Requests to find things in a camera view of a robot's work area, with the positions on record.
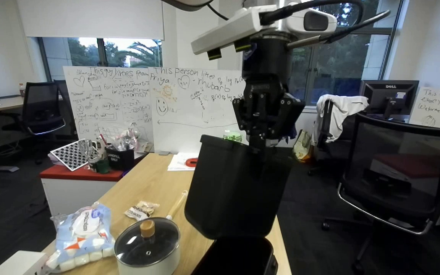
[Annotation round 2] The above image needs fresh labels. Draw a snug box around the dark framed window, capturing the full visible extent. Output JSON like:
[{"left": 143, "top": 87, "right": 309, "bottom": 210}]
[{"left": 287, "top": 0, "right": 401, "bottom": 105}]

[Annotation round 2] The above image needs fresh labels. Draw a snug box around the whiteboard with dense writing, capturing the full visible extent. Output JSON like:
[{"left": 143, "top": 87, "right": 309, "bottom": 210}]
[{"left": 62, "top": 65, "right": 155, "bottom": 142}]

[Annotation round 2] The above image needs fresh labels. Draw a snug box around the black bin full of trash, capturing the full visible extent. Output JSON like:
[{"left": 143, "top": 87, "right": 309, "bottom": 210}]
[{"left": 103, "top": 143, "right": 137, "bottom": 172}]

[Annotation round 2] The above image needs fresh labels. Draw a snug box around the black landfill waste bin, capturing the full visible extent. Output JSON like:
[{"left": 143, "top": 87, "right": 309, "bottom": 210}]
[
  {"left": 190, "top": 235, "right": 279, "bottom": 275},
  {"left": 183, "top": 134, "right": 294, "bottom": 241}
]

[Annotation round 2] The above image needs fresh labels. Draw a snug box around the small dark green cup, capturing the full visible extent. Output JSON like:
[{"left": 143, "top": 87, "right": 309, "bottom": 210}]
[{"left": 94, "top": 154, "right": 111, "bottom": 174}]

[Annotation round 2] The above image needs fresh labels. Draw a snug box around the black mesh office chair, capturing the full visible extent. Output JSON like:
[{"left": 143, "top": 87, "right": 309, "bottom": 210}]
[
  {"left": 19, "top": 80, "right": 68, "bottom": 137},
  {"left": 320, "top": 111, "right": 440, "bottom": 275}
]

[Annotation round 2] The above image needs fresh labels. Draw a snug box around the white jacket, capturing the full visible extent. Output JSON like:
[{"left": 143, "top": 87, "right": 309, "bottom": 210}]
[{"left": 316, "top": 93, "right": 369, "bottom": 143}]

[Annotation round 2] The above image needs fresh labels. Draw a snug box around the white power strip box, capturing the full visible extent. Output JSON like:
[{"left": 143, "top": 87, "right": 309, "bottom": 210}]
[{"left": 0, "top": 248, "right": 48, "bottom": 275}]

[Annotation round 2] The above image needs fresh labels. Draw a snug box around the white pot glass lid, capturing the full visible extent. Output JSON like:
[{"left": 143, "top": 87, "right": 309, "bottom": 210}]
[{"left": 112, "top": 190, "right": 187, "bottom": 275}]

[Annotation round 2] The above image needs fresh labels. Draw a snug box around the crumpled plastic trash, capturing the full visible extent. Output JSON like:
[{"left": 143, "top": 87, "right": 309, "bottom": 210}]
[{"left": 94, "top": 126, "right": 147, "bottom": 158}]

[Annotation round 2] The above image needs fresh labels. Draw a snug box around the black Dell computer monitor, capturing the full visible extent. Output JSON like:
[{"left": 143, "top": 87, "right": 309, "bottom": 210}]
[{"left": 361, "top": 79, "right": 419, "bottom": 123}]

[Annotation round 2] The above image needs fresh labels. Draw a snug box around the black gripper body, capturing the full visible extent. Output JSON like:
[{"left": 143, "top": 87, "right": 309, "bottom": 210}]
[{"left": 232, "top": 74, "right": 306, "bottom": 142}]

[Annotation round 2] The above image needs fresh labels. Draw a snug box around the white cabinet red top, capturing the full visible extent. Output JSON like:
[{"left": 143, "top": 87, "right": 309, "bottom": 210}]
[{"left": 39, "top": 161, "right": 129, "bottom": 218}]

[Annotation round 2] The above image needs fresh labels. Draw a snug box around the yellow green bag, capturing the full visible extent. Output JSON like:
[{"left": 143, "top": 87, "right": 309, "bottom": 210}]
[{"left": 293, "top": 128, "right": 316, "bottom": 164}]

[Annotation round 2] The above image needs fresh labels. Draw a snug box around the blue white tissue pack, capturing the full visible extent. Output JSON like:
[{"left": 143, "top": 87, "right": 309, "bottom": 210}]
[{"left": 45, "top": 203, "right": 117, "bottom": 273}]

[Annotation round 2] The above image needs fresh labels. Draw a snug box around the checkerboard calibration board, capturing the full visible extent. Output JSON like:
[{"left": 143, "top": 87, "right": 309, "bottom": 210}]
[{"left": 47, "top": 137, "right": 96, "bottom": 172}]

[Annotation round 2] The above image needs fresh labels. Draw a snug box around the whiteboard with sun drawing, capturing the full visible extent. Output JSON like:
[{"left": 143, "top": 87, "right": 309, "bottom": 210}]
[{"left": 149, "top": 65, "right": 247, "bottom": 154}]

